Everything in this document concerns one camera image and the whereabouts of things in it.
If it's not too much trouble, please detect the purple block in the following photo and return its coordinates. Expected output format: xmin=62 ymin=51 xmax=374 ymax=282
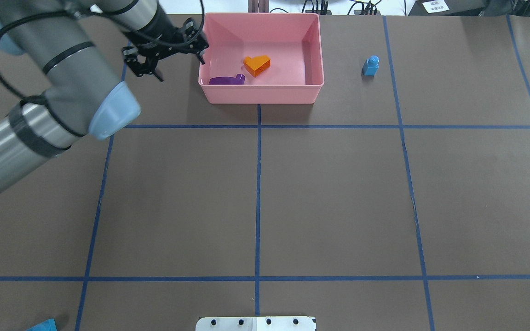
xmin=209 ymin=74 xmax=246 ymax=85

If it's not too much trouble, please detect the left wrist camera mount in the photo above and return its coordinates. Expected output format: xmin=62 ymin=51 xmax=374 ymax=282
xmin=121 ymin=17 xmax=209 ymax=81

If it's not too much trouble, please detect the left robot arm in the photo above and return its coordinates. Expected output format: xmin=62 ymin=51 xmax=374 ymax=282
xmin=0 ymin=0 xmax=209 ymax=193

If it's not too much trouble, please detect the pink plastic box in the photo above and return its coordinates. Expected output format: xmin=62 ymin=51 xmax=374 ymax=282
xmin=198 ymin=13 xmax=324 ymax=104

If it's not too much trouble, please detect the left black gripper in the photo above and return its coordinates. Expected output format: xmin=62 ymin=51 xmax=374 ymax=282
xmin=130 ymin=20 xmax=206 ymax=82

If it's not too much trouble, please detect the white camera pedestal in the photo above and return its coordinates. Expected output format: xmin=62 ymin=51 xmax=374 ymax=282
xmin=195 ymin=316 xmax=317 ymax=331

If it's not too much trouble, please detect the orange block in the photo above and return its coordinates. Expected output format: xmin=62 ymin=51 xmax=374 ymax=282
xmin=243 ymin=55 xmax=271 ymax=78

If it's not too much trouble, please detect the long blue block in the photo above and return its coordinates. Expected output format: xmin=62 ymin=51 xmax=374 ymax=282
xmin=27 ymin=319 xmax=58 ymax=331

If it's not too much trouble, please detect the small blue block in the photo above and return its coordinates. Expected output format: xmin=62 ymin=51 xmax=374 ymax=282
xmin=362 ymin=55 xmax=380 ymax=77

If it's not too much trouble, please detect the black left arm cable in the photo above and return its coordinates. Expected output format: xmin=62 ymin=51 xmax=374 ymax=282
xmin=0 ymin=0 xmax=207 ymax=99

